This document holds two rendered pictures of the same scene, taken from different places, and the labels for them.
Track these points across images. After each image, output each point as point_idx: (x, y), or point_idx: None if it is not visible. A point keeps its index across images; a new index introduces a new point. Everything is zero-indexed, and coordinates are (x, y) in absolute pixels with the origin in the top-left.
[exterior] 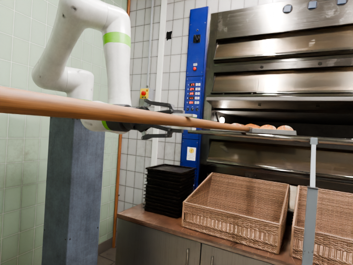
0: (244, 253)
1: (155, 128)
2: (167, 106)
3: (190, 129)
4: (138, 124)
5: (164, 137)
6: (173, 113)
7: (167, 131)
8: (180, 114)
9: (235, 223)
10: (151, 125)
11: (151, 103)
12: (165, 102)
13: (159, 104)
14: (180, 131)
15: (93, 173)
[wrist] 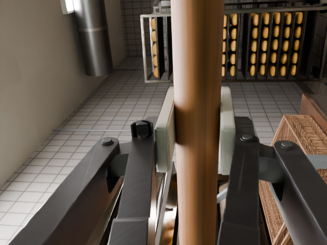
0: None
1: (254, 200)
2: (111, 146)
3: (228, 88)
4: None
5: (304, 156)
6: (154, 139)
7: (257, 145)
8: (167, 105)
9: None
10: (240, 224)
11: (44, 231)
12: (84, 156)
13: (80, 178)
14: (241, 117)
15: None
